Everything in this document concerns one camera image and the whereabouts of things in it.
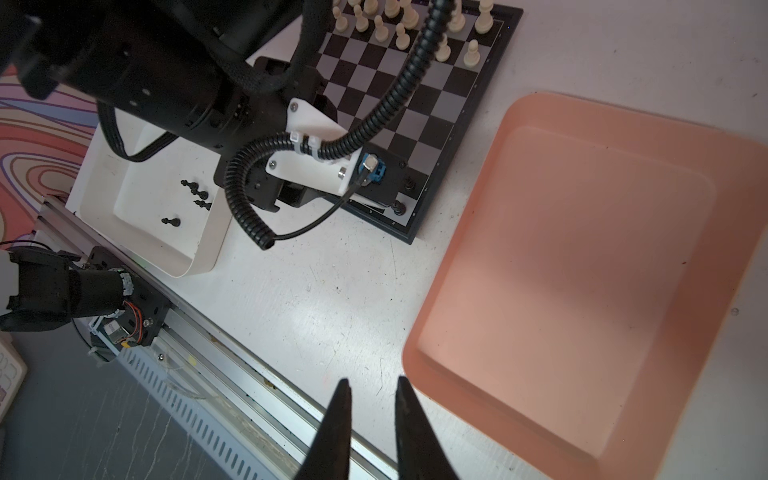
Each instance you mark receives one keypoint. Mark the black chess pieces in tray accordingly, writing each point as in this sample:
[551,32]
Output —
[190,197]

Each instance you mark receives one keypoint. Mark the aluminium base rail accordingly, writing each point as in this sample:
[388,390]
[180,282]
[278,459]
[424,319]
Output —
[245,416]

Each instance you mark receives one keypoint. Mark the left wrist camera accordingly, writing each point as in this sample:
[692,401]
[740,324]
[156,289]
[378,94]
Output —
[335,176]

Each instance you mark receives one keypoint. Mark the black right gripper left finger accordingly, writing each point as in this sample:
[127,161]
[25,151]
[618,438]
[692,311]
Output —
[329,454]

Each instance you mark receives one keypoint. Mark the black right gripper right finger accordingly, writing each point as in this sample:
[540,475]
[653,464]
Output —
[419,453]

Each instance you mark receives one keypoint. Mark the white plastic tray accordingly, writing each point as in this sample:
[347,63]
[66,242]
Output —
[122,201]

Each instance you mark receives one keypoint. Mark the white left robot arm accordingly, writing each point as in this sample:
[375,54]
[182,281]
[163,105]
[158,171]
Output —
[216,73]

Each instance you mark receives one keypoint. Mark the pink plastic tray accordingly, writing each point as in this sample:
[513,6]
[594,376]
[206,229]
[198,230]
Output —
[587,279]

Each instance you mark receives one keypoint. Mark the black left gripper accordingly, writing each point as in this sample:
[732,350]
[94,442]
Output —
[265,114]

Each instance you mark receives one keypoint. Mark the black and grey chessboard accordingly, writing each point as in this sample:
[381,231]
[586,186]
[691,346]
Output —
[418,145]

